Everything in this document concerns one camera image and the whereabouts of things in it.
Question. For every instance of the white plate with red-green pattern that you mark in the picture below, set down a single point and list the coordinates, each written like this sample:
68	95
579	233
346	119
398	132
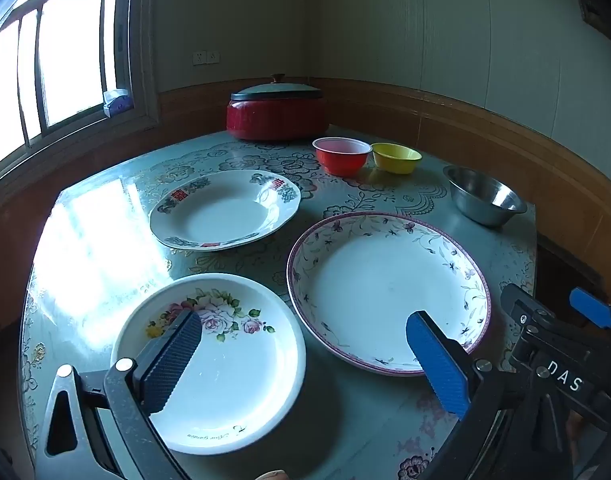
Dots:
220	215

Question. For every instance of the red plastic bowl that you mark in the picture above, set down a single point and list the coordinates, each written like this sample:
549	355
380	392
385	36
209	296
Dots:
343	160

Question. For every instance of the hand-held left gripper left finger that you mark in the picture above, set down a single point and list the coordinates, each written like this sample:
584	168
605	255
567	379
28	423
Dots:
173	360

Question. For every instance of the window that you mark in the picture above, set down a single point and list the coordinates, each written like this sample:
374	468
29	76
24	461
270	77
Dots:
65	60

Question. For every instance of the dark picture frame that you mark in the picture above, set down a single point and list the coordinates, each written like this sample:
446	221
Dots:
593	7

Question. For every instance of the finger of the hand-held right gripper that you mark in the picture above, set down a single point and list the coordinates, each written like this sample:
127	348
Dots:
518	305
589	306

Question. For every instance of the dark pot lid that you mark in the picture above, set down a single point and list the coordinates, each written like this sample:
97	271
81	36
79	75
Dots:
275	91

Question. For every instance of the large purple-rimmed floral plate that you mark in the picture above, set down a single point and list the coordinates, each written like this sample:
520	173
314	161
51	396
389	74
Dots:
380	285

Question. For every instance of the purple tissue box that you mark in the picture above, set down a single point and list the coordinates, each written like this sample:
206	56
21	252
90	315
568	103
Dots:
117	102

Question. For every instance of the white wall socket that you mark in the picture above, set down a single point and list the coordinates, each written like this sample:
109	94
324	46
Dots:
200	58
214	57

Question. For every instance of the stainless steel bowl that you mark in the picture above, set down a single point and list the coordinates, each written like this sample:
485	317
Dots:
480	195

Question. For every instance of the yellow plastic bowl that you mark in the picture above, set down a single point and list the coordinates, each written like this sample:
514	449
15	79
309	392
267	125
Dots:
395	160

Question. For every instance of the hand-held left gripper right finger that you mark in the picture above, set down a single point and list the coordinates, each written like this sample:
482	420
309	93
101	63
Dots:
435	365

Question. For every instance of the red electric pot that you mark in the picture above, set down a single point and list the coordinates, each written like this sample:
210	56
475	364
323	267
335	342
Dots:
275	120

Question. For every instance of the white plate with rose print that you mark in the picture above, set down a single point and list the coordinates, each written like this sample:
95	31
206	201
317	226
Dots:
235	385

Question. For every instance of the floral tablecloth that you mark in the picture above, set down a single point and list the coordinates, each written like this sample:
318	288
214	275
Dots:
110	240

